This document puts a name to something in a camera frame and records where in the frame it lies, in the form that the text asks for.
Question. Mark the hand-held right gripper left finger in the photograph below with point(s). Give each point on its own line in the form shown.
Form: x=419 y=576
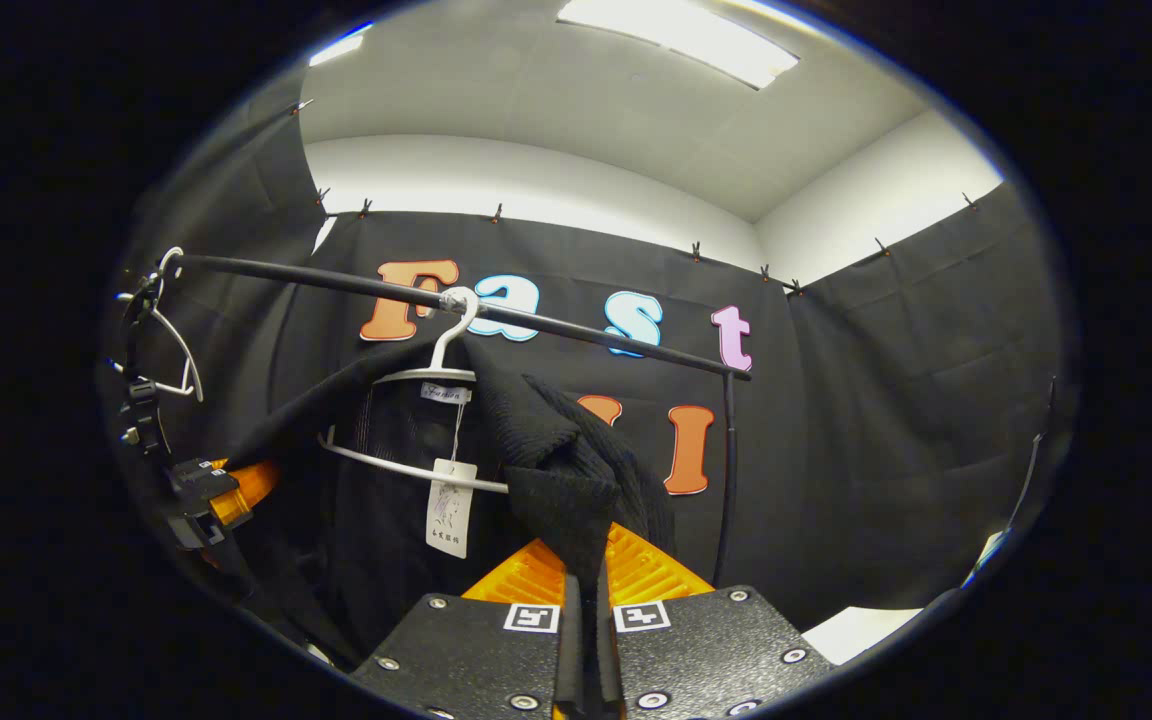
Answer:
x=566 y=670

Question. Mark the large ceiling light panel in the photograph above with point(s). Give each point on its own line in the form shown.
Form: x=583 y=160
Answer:
x=686 y=35

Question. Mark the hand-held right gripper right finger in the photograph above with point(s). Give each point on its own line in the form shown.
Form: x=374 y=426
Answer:
x=613 y=670

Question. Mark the black backdrop cloth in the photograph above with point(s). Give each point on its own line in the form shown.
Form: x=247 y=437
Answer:
x=886 y=420

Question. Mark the black metal clothes rack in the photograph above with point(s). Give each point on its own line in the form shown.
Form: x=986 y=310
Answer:
x=336 y=283

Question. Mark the white paper hang tag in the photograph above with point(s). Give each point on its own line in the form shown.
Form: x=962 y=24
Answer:
x=451 y=510

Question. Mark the white desk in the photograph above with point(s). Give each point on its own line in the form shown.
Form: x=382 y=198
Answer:
x=856 y=635

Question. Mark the white plastic clothes hanger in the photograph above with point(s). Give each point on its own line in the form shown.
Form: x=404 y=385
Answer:
x=196 y=383
x=426 y=376

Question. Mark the small ceiling light panel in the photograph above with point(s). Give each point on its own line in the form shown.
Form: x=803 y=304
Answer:
x=336 y=48

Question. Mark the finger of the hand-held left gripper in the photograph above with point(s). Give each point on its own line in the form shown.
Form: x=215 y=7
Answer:
x=251 y=485

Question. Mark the black button-up jacket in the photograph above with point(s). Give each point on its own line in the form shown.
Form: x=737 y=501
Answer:
x=556 y=470

